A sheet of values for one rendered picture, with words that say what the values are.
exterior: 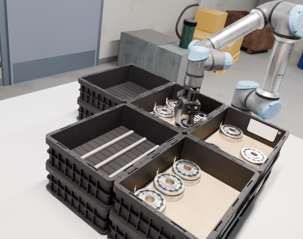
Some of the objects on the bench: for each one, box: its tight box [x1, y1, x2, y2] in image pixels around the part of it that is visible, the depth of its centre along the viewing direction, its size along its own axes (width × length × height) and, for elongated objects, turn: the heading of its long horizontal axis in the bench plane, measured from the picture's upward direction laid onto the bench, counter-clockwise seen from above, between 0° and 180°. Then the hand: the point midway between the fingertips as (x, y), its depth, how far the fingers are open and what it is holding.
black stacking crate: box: [107, 199, 249, 239], centre depth 99 cm, size 40×30×12 cm
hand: (182, 124), depth 135 cm, fingers closed on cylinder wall, 4 cm apart
